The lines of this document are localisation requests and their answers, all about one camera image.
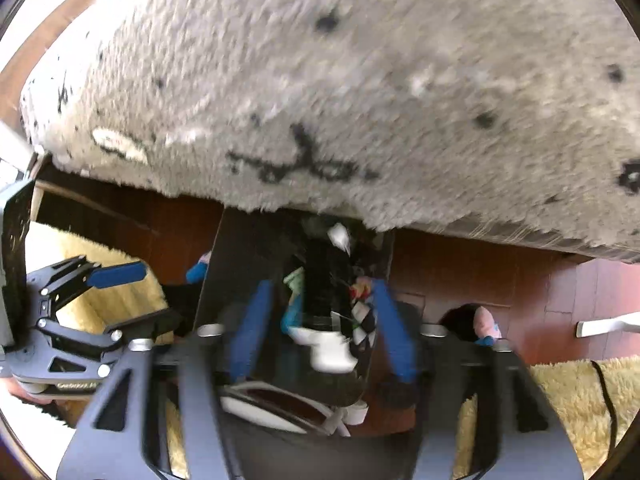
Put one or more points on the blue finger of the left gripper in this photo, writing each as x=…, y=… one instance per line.
x=104, y=277
x=147, y=326

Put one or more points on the black trash bin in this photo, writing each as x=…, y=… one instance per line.
x=249, y=248

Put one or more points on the person's slippered right foot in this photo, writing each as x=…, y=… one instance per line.
x=472, y=323

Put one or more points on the grey cat-pattern bed blanket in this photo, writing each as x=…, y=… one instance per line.
x=508, y=120

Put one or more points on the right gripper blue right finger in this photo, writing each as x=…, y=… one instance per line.
x=400, y=348

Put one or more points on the blue tissue packet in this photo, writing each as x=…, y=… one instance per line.
x=292, y=317

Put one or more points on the dark wooden headboard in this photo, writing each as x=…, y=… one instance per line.
x=34, y=28

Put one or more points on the person's slippered left foot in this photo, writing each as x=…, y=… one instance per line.
x=197, y=273

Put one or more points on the person's slippered foot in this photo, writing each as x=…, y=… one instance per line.
x=197, y=273
x=472, y=323

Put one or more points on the green toothpaste tube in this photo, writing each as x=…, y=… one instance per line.
x=294, y=281

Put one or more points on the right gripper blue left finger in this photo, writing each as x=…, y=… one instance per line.
x=247, y=340

